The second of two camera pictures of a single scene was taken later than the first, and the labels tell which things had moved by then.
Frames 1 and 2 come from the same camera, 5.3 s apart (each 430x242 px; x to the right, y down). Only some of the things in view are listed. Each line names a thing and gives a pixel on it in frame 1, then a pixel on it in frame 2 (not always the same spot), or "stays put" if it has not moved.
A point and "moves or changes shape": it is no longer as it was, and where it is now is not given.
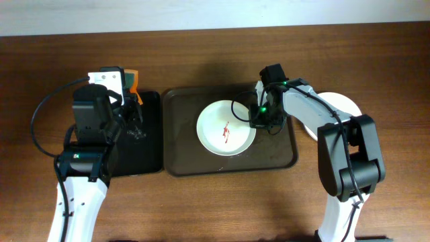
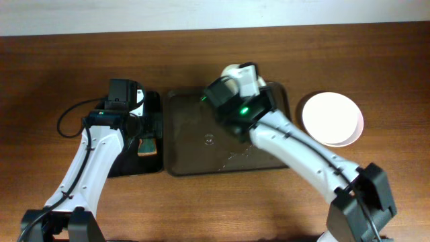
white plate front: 340,103 moves or changes shape
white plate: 223,128 -> 248,82
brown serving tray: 183,154 stays put
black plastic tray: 140,150 stays put
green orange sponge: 131,76 -> 147,146
